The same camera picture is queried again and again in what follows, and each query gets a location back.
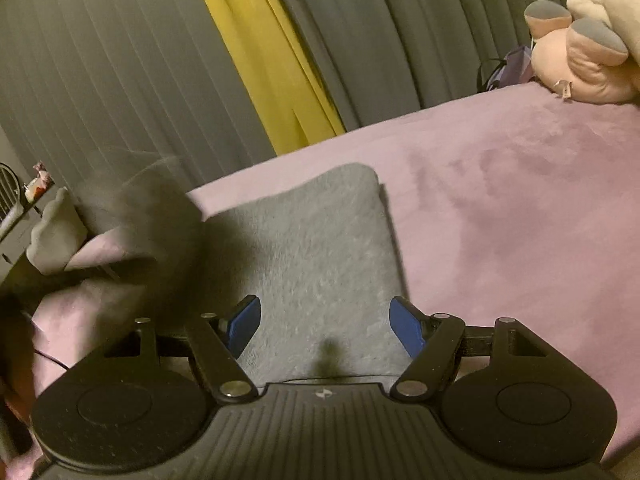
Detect pink plush toy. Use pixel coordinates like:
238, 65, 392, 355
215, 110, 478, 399
524, 0, 640, 106

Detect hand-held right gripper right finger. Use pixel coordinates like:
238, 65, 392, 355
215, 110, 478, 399
389, 296, 548, 402

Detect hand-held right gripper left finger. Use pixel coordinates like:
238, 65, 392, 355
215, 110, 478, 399
104, 295, 259, 402

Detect yellow curtain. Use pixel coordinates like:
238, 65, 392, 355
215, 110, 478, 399
185, 0, 347, 156

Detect grey cushion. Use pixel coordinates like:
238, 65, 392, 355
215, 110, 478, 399
27, 187, 88, 276

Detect grey curtain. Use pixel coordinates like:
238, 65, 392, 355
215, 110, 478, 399
260, 0, 576, 131
0, 0, 277, 241

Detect beige plush toy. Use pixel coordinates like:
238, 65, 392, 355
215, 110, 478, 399
567, 0, 640, 68

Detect small pink object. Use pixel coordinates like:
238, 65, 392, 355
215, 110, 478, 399
22, 160, 53, 196

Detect grey pants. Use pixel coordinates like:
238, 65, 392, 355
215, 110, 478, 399
75, 155, 413, 381

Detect purple bag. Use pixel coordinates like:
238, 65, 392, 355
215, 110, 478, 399
477, 45, 536, 92

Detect pink bed blanket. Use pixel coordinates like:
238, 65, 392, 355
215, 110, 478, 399
10, 80, 640, 480

